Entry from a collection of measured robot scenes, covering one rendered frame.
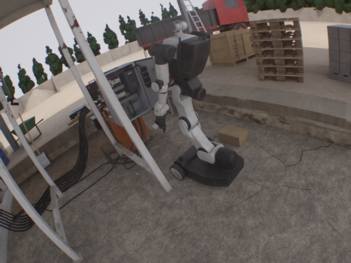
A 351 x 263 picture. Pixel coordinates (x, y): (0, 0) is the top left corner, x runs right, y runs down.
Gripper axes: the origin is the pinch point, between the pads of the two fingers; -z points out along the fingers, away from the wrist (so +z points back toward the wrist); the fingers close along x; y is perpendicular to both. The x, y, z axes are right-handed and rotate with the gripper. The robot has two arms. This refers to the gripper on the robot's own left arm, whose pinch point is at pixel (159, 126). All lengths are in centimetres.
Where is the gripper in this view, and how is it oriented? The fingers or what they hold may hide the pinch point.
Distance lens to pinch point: 168.4
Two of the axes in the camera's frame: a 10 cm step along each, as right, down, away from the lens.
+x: -7.5, -5.7, 3.3
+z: 1.1, -6.1, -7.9
